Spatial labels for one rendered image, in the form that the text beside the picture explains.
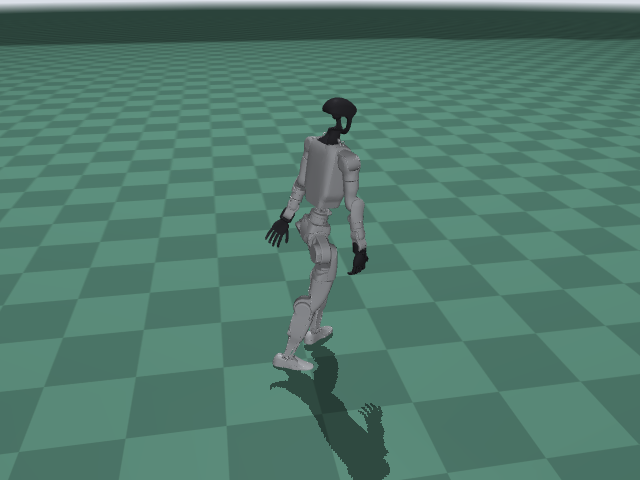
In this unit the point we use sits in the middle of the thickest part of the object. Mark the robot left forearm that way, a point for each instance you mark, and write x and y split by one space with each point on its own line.
296 197

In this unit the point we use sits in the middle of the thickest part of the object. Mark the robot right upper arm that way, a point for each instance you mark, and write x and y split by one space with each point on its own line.
349 164

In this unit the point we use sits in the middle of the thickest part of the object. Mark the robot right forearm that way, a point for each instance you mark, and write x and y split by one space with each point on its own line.
355 218

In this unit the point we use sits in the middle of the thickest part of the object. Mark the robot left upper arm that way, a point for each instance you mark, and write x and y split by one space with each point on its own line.
303 164

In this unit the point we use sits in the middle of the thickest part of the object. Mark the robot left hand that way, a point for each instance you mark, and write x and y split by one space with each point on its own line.
280 227

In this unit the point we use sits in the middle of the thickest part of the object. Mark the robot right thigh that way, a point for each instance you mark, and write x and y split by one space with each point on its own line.
324 254

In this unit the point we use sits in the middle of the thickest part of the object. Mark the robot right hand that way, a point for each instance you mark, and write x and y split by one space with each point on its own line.
359 260

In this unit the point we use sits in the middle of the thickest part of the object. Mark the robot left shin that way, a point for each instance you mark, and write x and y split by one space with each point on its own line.
318 316

